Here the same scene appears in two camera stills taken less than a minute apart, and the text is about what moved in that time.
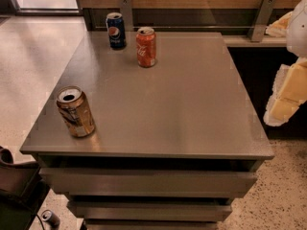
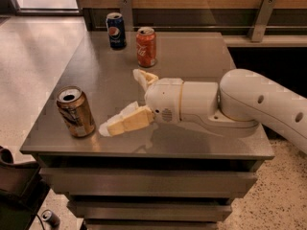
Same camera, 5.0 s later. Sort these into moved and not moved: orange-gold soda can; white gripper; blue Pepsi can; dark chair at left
Moved: white gripper
Not moved: orange-gold soda can; blue Pepsi can; dark chair at left
